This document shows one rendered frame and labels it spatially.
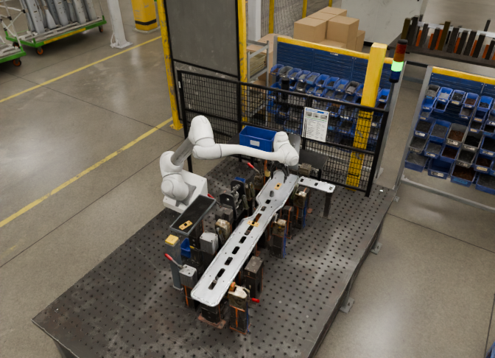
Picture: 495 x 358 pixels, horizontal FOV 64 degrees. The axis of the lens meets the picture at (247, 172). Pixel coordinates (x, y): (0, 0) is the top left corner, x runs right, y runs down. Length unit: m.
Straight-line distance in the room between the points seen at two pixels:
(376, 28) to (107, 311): 7.76
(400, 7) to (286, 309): 7.19
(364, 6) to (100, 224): 6.84
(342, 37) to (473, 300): 4.55
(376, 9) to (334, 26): 2.15
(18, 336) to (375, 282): 3.07
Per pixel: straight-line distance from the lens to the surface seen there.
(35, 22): 9.88
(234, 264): 2.58
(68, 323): 2.93
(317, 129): 3.40
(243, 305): 2.41
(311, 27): 6.80
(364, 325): 3.63
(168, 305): 2.82
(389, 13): 9.03
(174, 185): 3.13
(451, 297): 4.06
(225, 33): 4.78
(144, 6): 10.07
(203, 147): 2.69
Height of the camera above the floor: 2.98
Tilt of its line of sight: 37 degrees down
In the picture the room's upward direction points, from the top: straight up
